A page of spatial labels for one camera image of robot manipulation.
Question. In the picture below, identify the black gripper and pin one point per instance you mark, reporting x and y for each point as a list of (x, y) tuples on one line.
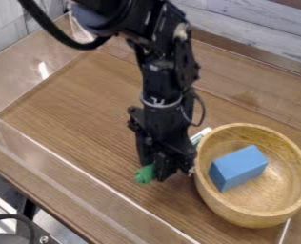
[(162, 139)]

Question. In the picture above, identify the green Expo marker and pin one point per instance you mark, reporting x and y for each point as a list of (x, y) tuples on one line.
[(145, 174)]

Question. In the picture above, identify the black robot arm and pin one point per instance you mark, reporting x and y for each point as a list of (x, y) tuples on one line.
[(158, 33)]

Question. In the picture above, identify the brown wooden bowl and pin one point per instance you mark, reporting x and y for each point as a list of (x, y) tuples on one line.
[(269, 199)]

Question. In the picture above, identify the blue foam block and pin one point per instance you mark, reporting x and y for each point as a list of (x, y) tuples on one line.
[(237, 168)]

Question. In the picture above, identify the black metal stand base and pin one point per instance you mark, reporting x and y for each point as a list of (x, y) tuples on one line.
[(42, 236)]

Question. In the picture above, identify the clear acrylic front wall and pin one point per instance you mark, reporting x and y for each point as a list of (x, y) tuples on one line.
[(95, 211)]

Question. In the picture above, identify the clear acrylic wall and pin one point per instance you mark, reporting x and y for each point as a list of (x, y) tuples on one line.
[(95, 211), (253, 78), (30, 63)]

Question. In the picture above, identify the clear acrylic back wall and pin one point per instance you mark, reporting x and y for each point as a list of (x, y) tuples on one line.
[(253, 78)]

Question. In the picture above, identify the clear acrylic left wall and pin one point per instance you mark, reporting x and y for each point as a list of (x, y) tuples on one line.
[(30, 63)]

